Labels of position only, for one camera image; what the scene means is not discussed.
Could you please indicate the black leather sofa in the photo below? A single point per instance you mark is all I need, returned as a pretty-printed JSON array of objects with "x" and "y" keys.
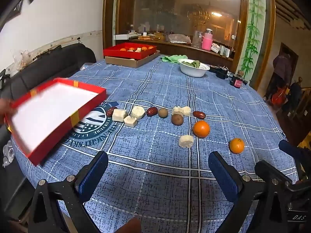
[{"x": 48, "y": 65}]

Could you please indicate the blue plaid tablecloth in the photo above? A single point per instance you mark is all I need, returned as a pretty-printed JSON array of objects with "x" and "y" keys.
[{"x": 155, "y": 82}]

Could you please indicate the wooden mirror cabinet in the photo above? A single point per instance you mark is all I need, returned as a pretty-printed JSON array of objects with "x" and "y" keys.
[{"x": 170, "y": 9}]

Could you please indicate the clear glass pitcher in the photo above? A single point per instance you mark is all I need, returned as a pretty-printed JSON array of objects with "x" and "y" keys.
[{"x": 197, "y": 38}]

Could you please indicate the dark red jar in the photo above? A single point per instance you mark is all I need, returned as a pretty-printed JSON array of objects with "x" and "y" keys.
[{"x": 237, "y": 81}]

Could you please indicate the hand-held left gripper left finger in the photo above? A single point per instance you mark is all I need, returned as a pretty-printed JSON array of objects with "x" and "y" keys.
[{"x": 92, "y": 174}]

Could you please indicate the red date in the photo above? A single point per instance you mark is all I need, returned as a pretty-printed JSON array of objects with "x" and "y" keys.
[
  {"x": 111, "y": 111},
  {"x": 199, "y": 114},
  {"x": 152, "y": 111}
]

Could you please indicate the black device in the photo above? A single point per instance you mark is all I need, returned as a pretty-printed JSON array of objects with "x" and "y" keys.
[{"x": 222, "y": 72}]

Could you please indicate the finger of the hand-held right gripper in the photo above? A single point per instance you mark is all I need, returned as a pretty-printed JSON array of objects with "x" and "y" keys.
[
  {"x": 269, "y": 171},
  {"x": 290, "y": 149}
]

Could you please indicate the pink thermos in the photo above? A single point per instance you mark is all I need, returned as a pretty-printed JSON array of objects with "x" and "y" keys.
[{"x": 207, "y": 40}]

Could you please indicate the white bowl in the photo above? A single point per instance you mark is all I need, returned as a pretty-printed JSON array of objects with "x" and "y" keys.
[{"x": 193, "y": 70}]

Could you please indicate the small red box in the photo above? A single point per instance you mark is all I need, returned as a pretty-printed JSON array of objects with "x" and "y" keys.
[{"x": 114, "y": 53}]

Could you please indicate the green leafy vegetable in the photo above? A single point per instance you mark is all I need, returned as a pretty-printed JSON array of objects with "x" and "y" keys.
[{"x": 193, "y": 63}]

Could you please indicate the brown kiwi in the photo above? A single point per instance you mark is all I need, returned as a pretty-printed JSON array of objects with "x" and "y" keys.
[
  {"x": 162, "y": 112},
  {"x": 177, "y": 119}
]

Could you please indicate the brown cardboard box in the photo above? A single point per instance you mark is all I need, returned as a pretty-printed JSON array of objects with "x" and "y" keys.
[{"x": 136, "y": 63}]

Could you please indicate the green cloth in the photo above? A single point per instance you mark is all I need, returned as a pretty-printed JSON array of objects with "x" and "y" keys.
[{"x": 171, "y": 58}]

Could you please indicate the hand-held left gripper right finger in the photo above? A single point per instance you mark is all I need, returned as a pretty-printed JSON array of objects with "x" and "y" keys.
[{"x": 226, "y": 174}]

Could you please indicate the white small boxes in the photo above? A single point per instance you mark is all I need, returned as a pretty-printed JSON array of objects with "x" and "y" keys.
[{"x": 224, "y": 51}]

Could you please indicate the white flat box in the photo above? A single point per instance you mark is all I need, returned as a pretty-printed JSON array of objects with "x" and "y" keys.
[{"x": 122, "y": 37}]

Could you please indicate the crumpled clear plastic wrap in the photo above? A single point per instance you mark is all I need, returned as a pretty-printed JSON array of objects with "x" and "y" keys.
[{"x": 21, "y": 55}]

